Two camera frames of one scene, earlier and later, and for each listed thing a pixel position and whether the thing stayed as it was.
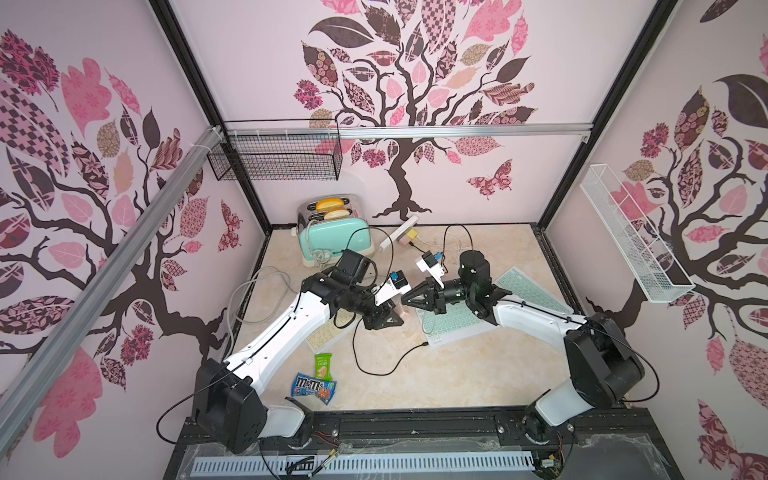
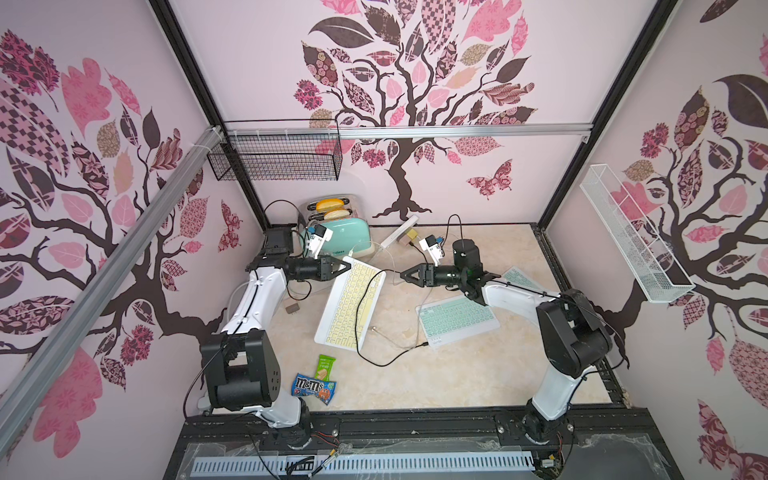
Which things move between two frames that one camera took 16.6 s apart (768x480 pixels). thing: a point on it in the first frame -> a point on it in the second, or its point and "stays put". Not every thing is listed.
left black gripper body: [372, 316] -> [306, 268]
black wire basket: [282, 150] stays put
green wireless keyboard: [457, 324] stays put
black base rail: [479, 430] stays put
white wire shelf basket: [657, 271] stays put
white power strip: [399, 232] stays put
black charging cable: [367, 373] -> [357, 320]
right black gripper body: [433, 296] -> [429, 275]
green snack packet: [323, 366] stays put
